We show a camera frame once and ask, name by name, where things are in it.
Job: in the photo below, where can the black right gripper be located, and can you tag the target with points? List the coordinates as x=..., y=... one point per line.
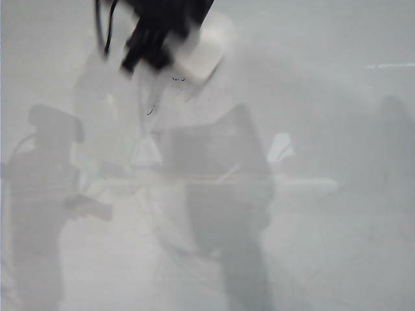
x=162, y=29

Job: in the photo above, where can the white rectangular whiteboard eraser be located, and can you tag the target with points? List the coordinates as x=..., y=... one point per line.
x=207, y=48

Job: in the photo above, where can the white glossy whiteboard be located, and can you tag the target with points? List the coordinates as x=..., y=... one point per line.
x=291, y=210

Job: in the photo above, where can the blue marker ink marks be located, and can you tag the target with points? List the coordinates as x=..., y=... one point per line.
x=149, y=112

